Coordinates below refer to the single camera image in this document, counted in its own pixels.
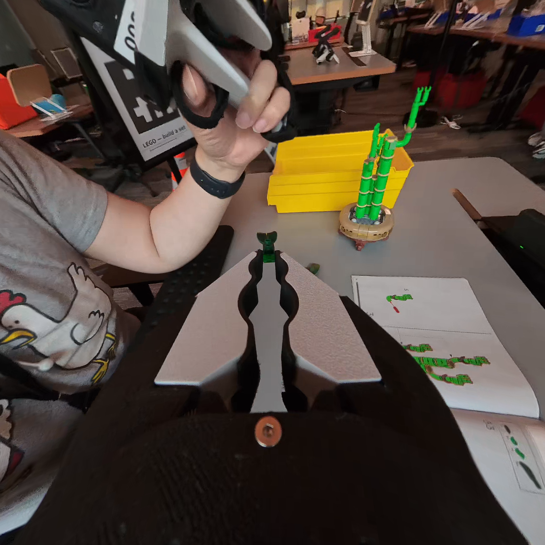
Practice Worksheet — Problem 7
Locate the long wooden desk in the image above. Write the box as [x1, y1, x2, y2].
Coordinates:
[404, 23, 545, 52]

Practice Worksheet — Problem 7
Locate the red bin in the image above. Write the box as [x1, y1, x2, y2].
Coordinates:
[434, 70, 488, 107]

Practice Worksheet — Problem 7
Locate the lego instruction booklet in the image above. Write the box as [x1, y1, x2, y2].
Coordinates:
[351, 276, 545, 545]

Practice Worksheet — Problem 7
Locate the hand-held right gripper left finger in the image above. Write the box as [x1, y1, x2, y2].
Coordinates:
[154, 250, 262, 413]

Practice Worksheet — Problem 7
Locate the green lego leaf assembly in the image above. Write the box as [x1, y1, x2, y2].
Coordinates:
[257, 231, 278, 263]

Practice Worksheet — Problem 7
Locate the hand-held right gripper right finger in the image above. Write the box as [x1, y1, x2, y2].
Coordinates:
[274, 250, 382, 413]

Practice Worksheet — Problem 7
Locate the black box with green lights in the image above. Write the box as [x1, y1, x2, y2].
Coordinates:
[481, 209, 545, 279]

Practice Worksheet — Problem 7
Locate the orange box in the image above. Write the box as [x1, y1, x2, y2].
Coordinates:
[0, 72, 39, 130]

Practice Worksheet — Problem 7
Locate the marker sign board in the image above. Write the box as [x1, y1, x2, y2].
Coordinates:
[79, 36, 201, 163]

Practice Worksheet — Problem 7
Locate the person's left hand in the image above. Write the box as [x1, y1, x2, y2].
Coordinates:
[182, 57, 294, 172]

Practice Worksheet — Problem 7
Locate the orange traffic cone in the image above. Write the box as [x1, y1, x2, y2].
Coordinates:
[170, 151, 189, 191]

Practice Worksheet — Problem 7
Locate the black and white gadget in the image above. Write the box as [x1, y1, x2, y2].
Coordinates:
[312, 25, 341, 64]

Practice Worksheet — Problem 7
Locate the wooden side table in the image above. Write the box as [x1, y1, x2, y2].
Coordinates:
[284, 45, 397, 86]

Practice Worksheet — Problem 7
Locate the green lego bamboo model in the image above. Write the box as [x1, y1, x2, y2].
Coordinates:
[338, 85, 433, 252]

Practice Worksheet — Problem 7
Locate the person's left forearm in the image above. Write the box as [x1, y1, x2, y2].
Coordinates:
[83, 168, 248, 275]

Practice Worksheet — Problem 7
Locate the blue storage bin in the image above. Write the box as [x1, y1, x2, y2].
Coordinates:
[507, 13, 545, 37]

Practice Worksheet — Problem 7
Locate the black wrist watch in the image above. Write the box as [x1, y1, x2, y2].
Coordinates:
[189, 155, 246, 199]

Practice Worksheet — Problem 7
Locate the cardboard flap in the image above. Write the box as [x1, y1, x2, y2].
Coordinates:
[6, 64, 53, 107]

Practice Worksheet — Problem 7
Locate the white phone stand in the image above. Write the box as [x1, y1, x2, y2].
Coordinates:
[349, 6, 379, 58]

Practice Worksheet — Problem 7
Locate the person's grey printed shirt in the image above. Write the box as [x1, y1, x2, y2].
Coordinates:
[0, 130, 143, 533]

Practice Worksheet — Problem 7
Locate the yellow plastic bin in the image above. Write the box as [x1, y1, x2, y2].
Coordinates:
[267, 129, 414, 213]

